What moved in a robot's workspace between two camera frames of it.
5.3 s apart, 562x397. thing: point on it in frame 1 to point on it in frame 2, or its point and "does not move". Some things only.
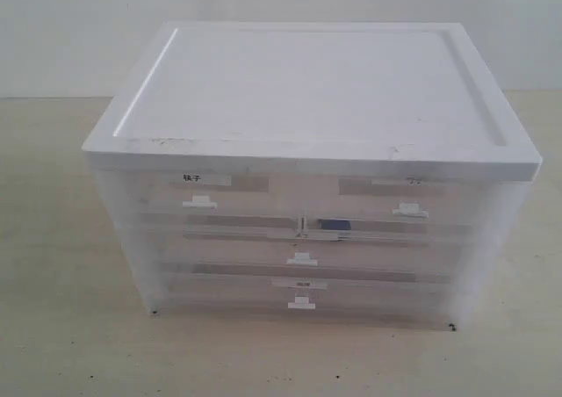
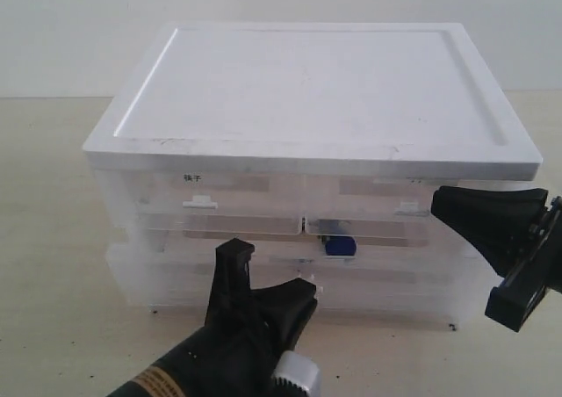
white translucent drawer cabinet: (363, 172) does not move
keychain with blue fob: (332, 224) to (340, 245)
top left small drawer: (215, 201) does not move
